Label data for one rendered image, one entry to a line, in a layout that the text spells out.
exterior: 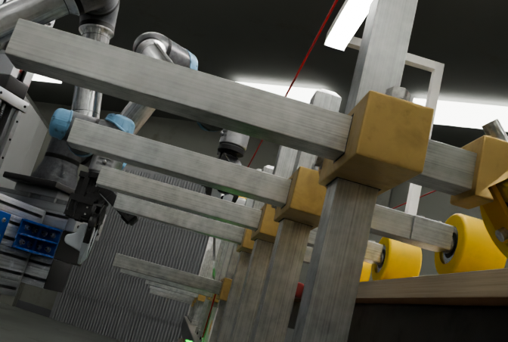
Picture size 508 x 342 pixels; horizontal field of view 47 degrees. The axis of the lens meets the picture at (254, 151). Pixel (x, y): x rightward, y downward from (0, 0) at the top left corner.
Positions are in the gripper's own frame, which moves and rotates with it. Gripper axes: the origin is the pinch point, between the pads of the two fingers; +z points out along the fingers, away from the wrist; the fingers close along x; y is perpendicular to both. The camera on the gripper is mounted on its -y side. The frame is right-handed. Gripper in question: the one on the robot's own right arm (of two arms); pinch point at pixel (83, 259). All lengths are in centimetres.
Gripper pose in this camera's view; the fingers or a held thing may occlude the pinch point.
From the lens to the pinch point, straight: 145.3
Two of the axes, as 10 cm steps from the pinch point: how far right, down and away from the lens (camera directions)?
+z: -2.5, 9.3, -2.7
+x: 1.2, -2.4, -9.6
